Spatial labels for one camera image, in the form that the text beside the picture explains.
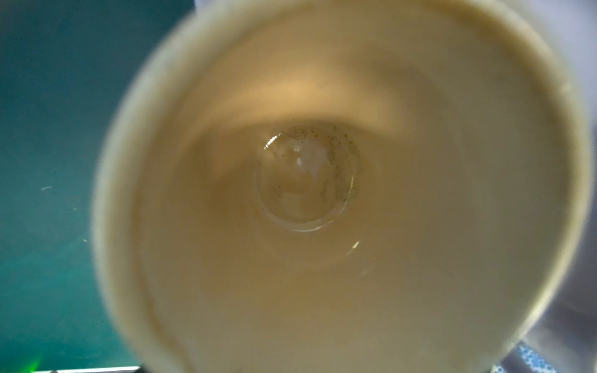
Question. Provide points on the yellow mug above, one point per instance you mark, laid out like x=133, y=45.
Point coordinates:
x=342, y=186

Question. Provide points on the lilac plastic tray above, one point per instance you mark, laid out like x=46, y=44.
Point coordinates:
x=573, y=279

